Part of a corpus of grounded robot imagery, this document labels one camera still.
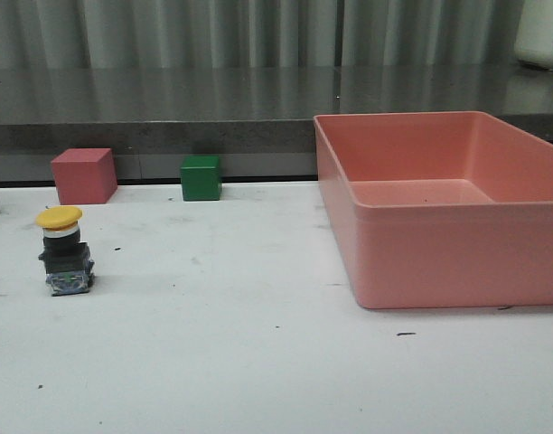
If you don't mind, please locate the yellow push button switch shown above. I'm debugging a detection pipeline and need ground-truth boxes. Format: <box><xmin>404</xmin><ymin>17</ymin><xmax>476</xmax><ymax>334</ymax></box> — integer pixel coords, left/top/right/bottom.
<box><xmin>35</xmin><ymin>205</ymin><xmax>95</xmax><ymax>297</ymax></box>

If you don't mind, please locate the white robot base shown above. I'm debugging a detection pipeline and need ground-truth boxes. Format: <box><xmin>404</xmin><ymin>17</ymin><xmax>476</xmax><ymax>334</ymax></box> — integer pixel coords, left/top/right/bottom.
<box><xmin>514</xmin><ymin>0</ymin><xmax>553</xmax><ymax>70</ymax></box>

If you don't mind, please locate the green cube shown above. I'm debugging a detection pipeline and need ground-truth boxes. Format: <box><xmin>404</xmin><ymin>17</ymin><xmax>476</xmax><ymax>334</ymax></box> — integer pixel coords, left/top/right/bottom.
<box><xmin>180</xmin><ymin>156</ymin><xmax>222</xmax><ymax>202</ymax></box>

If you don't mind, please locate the grey stone counter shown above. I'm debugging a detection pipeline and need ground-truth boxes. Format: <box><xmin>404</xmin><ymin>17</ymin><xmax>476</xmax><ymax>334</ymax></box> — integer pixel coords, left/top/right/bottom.
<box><xmin>0</xmin><ymin>64</ymin><xmax>553</xmax><ymax>185</ymax></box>

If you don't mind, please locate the pink plastic bin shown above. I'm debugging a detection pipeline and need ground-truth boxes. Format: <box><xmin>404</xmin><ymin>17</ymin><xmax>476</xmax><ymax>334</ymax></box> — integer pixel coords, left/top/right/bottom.
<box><xmin>314</xmin><ymin>111</ymin><xmax>553</xmax><ymax>309</ymax></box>

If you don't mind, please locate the pink cube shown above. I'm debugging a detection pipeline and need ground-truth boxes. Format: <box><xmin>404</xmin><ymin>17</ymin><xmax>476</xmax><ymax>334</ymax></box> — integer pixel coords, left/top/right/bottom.
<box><xmin>51</xmin><ymin>148</ymin><xmax>117</xmax><ymax>205</ymax></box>

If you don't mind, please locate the grey curtain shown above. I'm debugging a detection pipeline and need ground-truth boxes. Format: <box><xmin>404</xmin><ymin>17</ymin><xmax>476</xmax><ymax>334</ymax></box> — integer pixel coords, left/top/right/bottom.
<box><xmin>0</xmin><ymin>1</ymin><xmax>523</xmax><ymax>70</ymax></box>

